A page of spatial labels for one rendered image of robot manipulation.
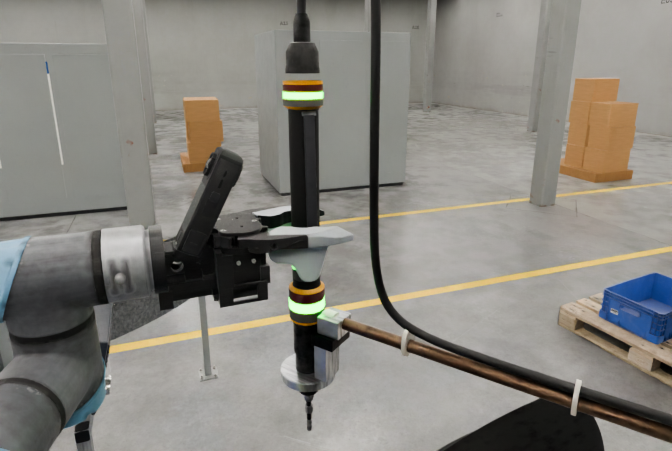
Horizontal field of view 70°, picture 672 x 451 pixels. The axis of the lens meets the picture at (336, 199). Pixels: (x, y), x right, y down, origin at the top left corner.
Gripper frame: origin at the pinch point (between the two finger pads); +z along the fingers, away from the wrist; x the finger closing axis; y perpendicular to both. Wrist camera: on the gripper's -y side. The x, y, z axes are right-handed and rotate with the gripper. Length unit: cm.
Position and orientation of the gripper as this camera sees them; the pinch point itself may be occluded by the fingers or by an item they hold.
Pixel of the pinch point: (330, 218)
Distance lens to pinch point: 56.5
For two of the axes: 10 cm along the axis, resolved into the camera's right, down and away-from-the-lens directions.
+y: 0.0, 9.6, 2.7
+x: 3.7, 2.6, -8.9
